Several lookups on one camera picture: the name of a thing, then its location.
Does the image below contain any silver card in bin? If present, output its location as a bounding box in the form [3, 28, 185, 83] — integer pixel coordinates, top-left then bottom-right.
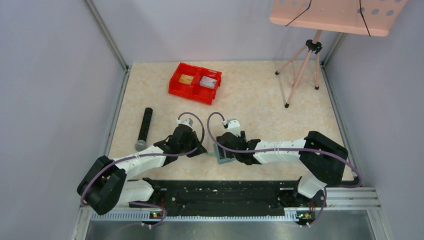
[199, 75, 217, 89]

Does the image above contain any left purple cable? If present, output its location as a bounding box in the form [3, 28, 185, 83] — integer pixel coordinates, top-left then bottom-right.
[80, 111, 206, 228]

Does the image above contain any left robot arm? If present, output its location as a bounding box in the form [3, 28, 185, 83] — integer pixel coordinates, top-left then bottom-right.
[76, 123, 207, 215]

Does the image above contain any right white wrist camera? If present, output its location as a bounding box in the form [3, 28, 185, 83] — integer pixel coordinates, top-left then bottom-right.
[222, 118, 242, 137]

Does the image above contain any pink tripod stand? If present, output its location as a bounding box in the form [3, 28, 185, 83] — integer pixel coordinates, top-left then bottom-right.
[274, 29, 323, 109]

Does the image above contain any purple cable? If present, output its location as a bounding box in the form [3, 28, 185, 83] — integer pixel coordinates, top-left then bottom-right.
[206, 111, 365, 228]
[80, 111, 206, 228]

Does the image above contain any pink perforated tray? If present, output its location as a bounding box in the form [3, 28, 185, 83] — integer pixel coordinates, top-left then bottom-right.
[269, 0, 408, 37]

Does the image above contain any green card holder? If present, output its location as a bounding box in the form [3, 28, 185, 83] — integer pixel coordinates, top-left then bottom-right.
[213, 144, 237, 165]

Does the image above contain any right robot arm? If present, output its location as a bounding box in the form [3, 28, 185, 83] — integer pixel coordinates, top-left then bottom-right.
[216, 131, 349, 199]

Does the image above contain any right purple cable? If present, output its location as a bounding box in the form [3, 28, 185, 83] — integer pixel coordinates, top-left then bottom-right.
[206, 111, 365, 228]

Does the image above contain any red two-compartment bin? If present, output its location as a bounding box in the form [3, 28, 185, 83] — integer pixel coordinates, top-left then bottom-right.
[168, 62, 222, 105]

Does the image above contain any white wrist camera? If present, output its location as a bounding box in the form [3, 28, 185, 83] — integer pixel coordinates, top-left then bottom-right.
[176, 118, 194, 128]
[222, 118, 242, 137]

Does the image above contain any gold card in bin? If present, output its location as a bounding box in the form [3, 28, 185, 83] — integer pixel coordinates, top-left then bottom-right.
[178, 74, 194, 85]

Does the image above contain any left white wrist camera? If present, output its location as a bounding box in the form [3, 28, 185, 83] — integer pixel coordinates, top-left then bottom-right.
[176, 118, 194, 128]

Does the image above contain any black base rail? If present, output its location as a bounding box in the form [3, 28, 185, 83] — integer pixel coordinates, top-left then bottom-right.
[122, 178, 336, 224]

